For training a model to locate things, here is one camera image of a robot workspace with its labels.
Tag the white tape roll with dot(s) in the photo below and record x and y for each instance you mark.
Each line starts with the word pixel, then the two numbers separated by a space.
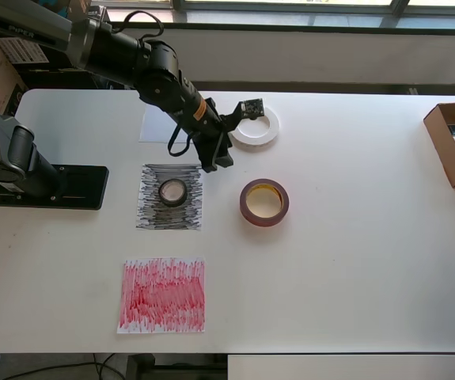
pixel 272 130

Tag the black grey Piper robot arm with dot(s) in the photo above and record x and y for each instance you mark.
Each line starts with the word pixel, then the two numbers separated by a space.
pixel 112 43

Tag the slim black carton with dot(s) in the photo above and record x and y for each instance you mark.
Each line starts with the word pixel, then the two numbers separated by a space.
pixel 100 14

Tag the wrist camera board on bracket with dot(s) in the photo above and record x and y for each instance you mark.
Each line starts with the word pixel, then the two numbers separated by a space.
pixel 252 107

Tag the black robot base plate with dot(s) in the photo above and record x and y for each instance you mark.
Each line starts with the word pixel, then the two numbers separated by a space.
pixel 84 186

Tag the wide black carton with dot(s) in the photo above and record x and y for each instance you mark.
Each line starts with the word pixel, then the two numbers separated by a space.
pixel 45 77

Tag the black tape roll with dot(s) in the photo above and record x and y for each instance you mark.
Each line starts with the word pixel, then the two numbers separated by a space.
pixel 173 202

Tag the red tape roll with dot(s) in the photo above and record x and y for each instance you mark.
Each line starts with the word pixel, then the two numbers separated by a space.
pixel 264 219

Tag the blank white paper sheet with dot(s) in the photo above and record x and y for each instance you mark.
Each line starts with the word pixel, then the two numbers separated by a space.
pixel 152 132

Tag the black scribbled paper sheet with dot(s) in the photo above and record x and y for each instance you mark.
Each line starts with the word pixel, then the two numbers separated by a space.
pixel 187 221

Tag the grey window frame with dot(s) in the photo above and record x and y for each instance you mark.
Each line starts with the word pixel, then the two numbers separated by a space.
pixel 282 17

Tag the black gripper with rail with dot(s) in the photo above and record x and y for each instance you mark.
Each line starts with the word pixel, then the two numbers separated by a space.
pixel 209 150

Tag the white cabinet panel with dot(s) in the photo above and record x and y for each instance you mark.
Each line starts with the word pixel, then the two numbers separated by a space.
pixel 349 368

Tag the red scribbled paper sheet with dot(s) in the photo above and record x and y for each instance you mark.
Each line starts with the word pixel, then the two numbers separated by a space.
pixel 160 297

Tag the open brown cardboard tray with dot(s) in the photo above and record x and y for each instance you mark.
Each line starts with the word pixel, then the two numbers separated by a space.
pixel 440 150

